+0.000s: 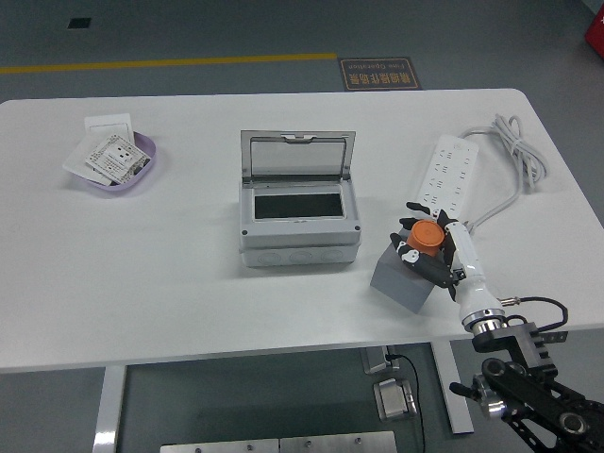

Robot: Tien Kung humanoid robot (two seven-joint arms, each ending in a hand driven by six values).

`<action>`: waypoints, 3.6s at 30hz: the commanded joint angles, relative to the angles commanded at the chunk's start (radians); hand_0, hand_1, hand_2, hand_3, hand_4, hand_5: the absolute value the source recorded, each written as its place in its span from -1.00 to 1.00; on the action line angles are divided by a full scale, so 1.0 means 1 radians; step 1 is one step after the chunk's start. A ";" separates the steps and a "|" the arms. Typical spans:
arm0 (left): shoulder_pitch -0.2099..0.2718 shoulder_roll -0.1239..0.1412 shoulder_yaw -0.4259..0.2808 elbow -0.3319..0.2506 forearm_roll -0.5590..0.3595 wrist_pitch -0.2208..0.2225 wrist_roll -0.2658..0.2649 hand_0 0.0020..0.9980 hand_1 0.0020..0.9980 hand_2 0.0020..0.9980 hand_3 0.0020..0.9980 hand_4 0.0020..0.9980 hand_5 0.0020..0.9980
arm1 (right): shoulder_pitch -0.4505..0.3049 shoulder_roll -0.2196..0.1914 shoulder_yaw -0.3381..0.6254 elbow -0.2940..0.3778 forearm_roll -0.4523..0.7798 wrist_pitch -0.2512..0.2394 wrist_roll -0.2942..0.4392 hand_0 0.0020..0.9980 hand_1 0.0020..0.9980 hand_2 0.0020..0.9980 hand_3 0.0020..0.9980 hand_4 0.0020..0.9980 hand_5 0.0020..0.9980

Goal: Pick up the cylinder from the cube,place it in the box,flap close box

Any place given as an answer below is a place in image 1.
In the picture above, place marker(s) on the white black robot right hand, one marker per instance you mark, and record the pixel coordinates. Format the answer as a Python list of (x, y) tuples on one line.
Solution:
[(467, 264)]

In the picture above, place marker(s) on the orange cylinder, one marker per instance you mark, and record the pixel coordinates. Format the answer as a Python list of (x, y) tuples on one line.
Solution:
[(424, 238)]

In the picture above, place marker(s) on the transparent hinged box lid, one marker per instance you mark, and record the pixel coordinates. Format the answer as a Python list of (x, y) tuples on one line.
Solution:
[(297, 156)]

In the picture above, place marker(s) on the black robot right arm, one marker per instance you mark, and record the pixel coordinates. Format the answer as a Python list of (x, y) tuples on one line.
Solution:
[(524, 340)]

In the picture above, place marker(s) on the grey cube with round hole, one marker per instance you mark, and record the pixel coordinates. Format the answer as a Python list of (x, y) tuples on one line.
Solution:
[(396, 285)]

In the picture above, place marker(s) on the metal floor socket box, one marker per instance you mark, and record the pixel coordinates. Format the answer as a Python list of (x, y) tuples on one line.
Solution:
[(394, 400)]

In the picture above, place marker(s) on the grey plastic junction box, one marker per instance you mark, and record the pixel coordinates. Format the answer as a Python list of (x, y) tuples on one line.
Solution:
[(302, 236)]

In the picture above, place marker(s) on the white power strip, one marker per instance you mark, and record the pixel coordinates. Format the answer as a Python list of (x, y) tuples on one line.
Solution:
[(448, 170)]

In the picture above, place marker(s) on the white table leg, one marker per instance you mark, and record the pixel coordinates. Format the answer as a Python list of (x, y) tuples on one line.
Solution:
[(453, 368), (109, 406)]

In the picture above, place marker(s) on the black table control panel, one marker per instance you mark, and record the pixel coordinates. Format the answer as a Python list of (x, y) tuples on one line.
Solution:
[(558, 337)]

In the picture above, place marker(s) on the brown floor sign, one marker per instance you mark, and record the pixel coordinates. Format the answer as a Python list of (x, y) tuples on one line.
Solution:
[(379, 74)]

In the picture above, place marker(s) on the red object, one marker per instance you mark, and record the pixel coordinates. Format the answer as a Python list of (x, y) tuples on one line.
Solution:
[(595, 28)]

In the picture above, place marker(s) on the printed white socket panel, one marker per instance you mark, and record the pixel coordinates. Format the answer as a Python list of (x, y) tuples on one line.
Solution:
[(118, 158)]

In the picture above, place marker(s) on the plain white panel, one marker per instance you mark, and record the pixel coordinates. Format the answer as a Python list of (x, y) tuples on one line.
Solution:
[(75, 160)]

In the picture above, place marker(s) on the black floor hatch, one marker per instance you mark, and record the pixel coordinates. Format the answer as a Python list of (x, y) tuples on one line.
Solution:
[(78, 22)]

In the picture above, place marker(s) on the metal base plate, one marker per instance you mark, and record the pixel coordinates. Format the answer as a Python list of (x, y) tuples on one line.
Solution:
[(219, 447), (337, 442)]

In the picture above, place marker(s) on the white wall switch plate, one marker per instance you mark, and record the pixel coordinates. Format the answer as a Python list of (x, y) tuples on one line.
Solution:
[(107, 123)]

